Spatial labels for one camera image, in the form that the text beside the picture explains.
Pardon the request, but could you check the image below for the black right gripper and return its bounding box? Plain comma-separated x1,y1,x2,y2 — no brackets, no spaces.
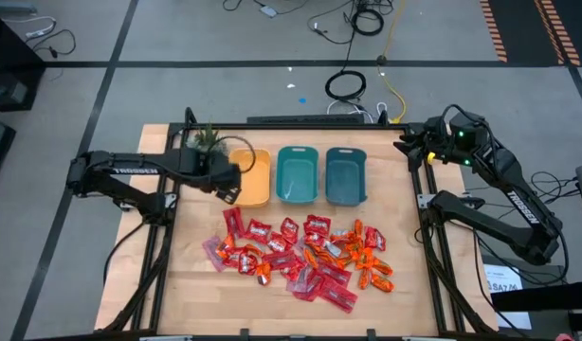
393,116,458,172

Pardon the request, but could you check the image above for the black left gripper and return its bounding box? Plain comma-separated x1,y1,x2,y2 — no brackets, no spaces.
195,150,243,206

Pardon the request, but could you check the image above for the yellow plastic bin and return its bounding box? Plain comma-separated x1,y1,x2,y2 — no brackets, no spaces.
227,148,273,209

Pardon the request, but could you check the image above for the dark blue plastic bin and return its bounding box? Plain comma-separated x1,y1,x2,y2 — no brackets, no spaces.
324,146,369,208

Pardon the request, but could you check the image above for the teal plastic bin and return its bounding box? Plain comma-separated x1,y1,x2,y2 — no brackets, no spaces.
275,145,320,206

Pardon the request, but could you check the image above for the red Skittles candy pack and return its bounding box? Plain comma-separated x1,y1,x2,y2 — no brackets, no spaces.
303,213,332,239
280,217,300,244
265,231,293,255
363,225,388,253
237,252,260,277
280,257,307,281
243,218,273,245
303,231,327,248
221,245,247,269

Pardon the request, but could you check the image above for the potted succulent plant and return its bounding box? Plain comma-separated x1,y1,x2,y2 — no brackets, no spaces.
185,121,228,155

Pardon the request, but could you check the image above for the black power strip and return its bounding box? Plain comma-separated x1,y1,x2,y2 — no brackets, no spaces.
246,114,366,126

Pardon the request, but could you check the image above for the white paper sheet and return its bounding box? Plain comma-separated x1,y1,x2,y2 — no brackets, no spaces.
482,263,534,332

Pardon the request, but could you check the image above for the black orange striped floor mat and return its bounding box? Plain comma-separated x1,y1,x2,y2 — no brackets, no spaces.
478,0,582,67

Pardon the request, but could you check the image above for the black desk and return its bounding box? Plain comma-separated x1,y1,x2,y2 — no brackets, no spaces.
480,255,582,341

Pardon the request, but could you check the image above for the black cabinet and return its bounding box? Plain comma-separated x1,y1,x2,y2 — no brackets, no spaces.
0,9,46,113

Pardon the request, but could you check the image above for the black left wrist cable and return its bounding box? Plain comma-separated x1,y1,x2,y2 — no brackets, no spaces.
209,135,257,174

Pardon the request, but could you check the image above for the white looped cable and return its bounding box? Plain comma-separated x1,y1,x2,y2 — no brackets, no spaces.
326,99,391,125

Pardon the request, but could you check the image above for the black coiled floor cable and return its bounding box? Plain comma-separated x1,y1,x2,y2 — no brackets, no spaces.
350,7,385,37
324,69,367,101

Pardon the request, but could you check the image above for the yellow floor cable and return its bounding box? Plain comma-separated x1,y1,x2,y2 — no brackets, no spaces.
377,0,407,124

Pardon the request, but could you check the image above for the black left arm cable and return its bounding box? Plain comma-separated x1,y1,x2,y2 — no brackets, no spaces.
102,218,153,288

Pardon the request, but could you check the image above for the thin black floor cable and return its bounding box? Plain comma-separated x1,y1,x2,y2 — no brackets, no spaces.
25,28,77,59

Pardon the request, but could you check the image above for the white floor cable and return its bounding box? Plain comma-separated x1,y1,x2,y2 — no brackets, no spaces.
4,16,58,39

